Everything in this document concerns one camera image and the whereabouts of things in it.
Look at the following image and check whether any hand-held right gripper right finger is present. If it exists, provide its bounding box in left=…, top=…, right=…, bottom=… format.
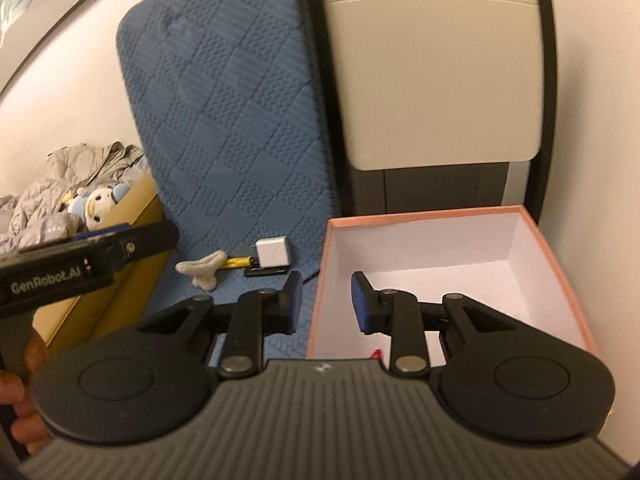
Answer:
left=351, top=271, right=516, bottom=377

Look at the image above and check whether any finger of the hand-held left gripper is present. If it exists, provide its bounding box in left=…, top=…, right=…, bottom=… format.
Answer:
left=119, top=219, right=180, bottom=267

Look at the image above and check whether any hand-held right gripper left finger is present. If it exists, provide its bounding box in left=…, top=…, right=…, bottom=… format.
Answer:
left=136, top=271, right=304, bottom=381

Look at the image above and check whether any white charger plug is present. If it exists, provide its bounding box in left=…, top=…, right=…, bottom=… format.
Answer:
left=250, top=236, right=292, bottom=268

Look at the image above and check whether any small white brush yellow handle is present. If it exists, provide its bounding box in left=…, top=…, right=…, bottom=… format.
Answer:
left=175, top=251, right=227, bottom=291

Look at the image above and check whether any yellow handle screwdriver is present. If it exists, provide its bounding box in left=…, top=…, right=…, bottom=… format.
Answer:
left=220, top=255, right=259, bottom=271

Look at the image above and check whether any pink cardboard box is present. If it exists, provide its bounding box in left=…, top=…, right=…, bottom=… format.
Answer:
left=305, top=205, right=615, bottom=417

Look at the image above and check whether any person's left hand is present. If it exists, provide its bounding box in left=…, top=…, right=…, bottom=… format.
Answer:
left=0, top=329, right=52, bottom=457

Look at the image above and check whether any blue white plush toy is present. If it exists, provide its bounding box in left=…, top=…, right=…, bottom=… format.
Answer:
left=64, top=182, right=134, bottom=234

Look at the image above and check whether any grey down jacket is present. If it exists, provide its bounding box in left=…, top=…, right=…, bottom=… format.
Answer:
left=0, top=142, right=149, bottom=257

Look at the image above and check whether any blue quilted cushion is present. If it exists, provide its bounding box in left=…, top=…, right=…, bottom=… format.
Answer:
left=115, top=0, right=347, bottom=361

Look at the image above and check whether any framed wall picture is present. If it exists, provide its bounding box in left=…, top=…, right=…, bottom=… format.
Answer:
left=0, top=0, right=100, bottom=99

